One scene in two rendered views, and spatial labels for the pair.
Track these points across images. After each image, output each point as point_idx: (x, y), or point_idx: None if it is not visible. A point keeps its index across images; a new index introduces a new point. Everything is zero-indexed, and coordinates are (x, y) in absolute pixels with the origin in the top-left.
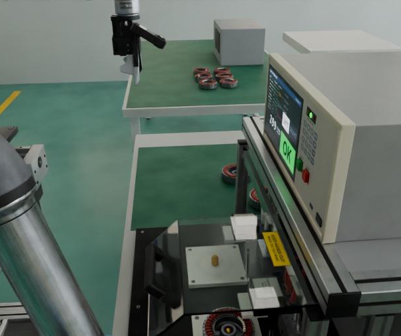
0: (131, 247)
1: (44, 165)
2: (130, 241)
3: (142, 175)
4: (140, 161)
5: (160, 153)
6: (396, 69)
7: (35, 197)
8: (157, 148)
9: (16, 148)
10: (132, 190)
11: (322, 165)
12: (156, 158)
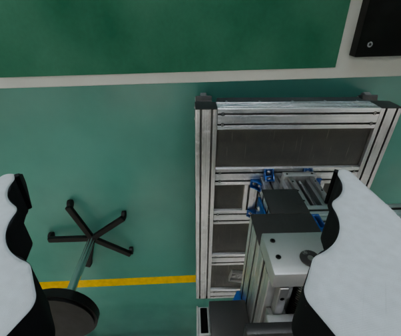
0: (380, 61)
1: (282, 244)
2: (365, 63)
3: (141, 57)
4: (70, 67)
5: (13, 13)
6: None
7: (286, 222)
8: None
9: (284, 302)
10: (200, 75)
11: None
12: (48, 25)
